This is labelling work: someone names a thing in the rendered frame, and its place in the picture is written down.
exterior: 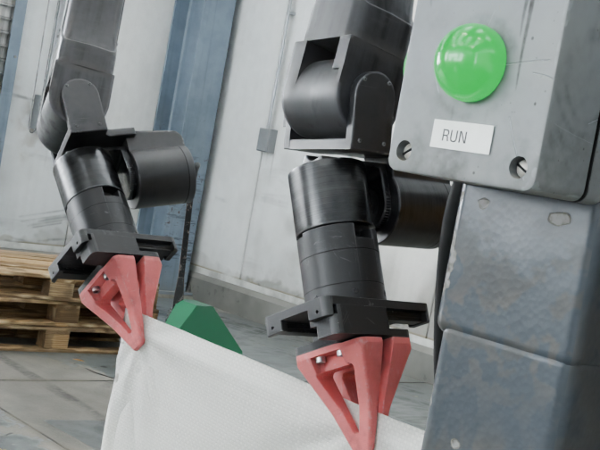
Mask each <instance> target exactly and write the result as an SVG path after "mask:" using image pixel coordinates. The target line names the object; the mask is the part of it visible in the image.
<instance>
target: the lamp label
mask: <svg viewBox="0 0 600 450"><path fill-rule="evenodd" d="M493 130H494V126H492V125H484V124H477V123H469V122H460V121H446V120H439V119H435V120H434V126H433V130H432V135H431V140H430V145H429V146H432V147H438V148H445V149H452V150H458V151H464V152H471V153H477V154H489V149H490V145H491V140H492V136H493Z"/></svg>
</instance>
